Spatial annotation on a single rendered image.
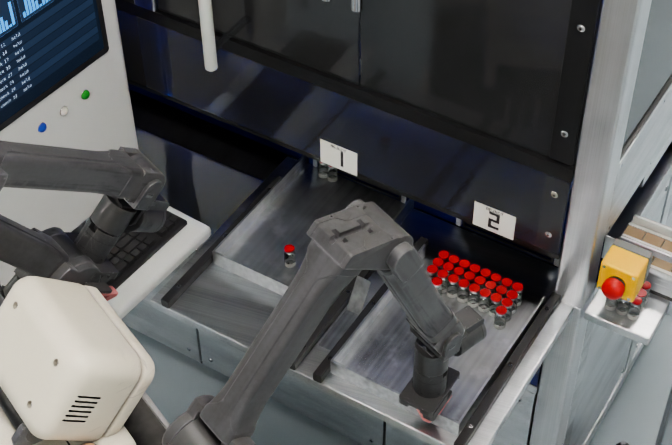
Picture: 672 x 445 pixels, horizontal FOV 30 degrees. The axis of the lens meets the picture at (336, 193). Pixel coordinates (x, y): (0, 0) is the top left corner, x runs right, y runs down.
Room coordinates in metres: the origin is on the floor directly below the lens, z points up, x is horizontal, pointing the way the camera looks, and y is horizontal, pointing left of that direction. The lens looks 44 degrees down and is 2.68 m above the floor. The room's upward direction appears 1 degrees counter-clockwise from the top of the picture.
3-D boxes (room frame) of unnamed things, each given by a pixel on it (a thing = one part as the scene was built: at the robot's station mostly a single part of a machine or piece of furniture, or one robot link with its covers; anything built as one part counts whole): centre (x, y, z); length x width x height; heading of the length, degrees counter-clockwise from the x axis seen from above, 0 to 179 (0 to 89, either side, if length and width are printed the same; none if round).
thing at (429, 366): (1.30, -0.16, 1.07); 0.07 x 0.06 x 0.07; 130
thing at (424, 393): (1.29, -0.15, 1.01); 0.10 x 0.07 x 0.07; 148
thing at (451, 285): (1.57, -0.25, 0.90); 0.18 x 0.02 x 0.05; 57
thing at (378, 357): (1.48, -0.19, 0.90); 0.34 x 0.26 x 0.04; 147
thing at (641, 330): (1.57, -0.56, 0.87); 0.14 x 0.13 x 0.02; 148
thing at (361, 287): (1.52, -0.01, 0.91); 0.14 x 0.03 x 0.06; 148
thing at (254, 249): (1.76, 0.04, 0.90); 0.34 x 0.26 x 0.04; 148
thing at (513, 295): (1.59, -0.26, 0.90); 0.18 x 0.02 x 0.05; 57
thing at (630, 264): (1.54, -0.52, 1.00); 0.08 x 0.07 x 0.07; 148
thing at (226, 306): (1.61, -0.07, 0.87); 0.70 x 0.48 x 0.02; 58
